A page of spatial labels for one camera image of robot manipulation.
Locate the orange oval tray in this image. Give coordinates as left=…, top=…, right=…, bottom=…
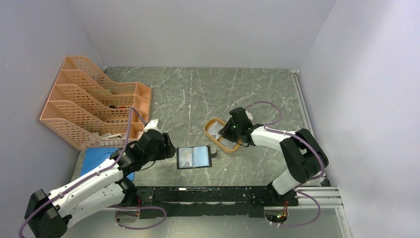
left=204, top=118, right=241, bottom=154

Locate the black leather card holder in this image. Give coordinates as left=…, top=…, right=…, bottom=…
left=176, top=146, right=217, bottom=170

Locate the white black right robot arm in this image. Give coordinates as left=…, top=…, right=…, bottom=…
left=219, top=107, right=329, bottom=205

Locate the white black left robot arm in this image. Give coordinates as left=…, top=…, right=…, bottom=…
left=18, top=128, right=175, bottom=238

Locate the white VIP card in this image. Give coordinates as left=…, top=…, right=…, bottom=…
left=178, top=148, right=194, bottom=168

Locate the orange mesh file organizer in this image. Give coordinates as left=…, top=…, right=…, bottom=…
left=40, top=56, right=152, bottom=150

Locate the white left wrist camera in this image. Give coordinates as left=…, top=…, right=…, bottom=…
left=144, top=119, right=160, bottom=132

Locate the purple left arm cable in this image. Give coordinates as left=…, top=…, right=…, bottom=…
left=18, top=107, right=148, bottom=238

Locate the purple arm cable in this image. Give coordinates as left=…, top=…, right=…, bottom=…
left=18, top=107, right=148, bottom=238
left=244, top=101, right=326, bottom=189

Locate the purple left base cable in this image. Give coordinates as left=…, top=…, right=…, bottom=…
left=108, top=205, right=167, bottom=231

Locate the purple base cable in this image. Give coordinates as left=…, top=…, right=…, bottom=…
left=267, top=189, right=321, bottom=228
left=108, top=205, right=167, bottom=231

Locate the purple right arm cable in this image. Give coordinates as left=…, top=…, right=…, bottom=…
left=244, top=101, right=326, bottom=189

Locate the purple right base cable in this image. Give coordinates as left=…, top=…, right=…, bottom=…
left=267, top=189, right=321, bottom=228

